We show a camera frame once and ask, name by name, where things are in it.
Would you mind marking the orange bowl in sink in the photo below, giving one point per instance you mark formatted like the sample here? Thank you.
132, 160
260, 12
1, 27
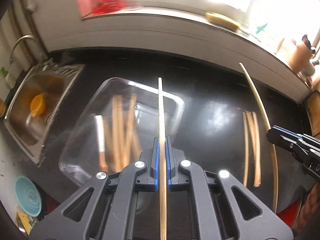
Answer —
38, 105

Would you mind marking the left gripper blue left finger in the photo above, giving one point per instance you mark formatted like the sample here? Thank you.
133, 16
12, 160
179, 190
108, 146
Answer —
154, 166

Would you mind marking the wooden cutting board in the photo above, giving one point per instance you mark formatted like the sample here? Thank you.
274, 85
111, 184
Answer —
312, 104

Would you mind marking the wooden chopstick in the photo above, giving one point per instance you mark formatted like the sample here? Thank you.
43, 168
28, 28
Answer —
257, 175
109, 143
246, 162
129, 130
249, 118
115, 135

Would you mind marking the teal round lid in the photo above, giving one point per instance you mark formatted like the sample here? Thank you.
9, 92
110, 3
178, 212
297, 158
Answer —
28, 196

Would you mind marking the clear plastic tray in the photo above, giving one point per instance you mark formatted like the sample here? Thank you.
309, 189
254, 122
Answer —
80, 158

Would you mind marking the stainless steel sink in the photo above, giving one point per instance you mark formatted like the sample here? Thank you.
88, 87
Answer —
30, 132

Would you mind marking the long pale chopstick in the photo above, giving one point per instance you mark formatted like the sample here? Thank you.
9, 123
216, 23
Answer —
273, 153

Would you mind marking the brown jar on sill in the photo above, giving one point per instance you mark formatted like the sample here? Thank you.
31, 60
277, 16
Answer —
300, 56

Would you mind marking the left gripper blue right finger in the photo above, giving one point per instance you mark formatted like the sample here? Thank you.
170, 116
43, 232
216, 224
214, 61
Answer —
169, 153

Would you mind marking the yellow sponge on sill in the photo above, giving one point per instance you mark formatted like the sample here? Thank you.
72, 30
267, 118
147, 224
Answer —
221, 20

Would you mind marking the person's right hand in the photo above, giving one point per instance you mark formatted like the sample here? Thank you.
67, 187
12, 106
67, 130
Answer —
308, 209

